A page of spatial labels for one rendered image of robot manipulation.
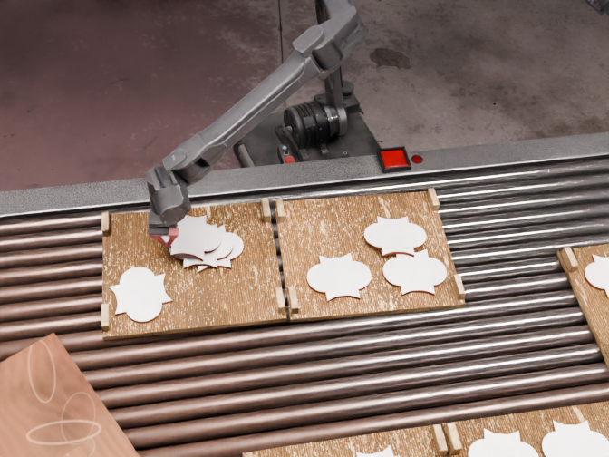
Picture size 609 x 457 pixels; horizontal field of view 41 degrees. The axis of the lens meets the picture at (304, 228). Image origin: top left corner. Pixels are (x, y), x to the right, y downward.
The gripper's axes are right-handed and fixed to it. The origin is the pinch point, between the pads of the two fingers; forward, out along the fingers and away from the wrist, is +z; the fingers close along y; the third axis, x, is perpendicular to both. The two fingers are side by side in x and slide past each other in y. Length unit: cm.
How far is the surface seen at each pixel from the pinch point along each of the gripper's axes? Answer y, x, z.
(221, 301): -15.5, -12.8, 6.3
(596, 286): -11, -101, 7
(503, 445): -51, -72, 5
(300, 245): 0.9, -31.1, 6.9
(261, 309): -17.6, -21.9, 6.4
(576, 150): 36, -108, 11
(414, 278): -9, -58, 6
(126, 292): -13.9, 8.9, 5.0
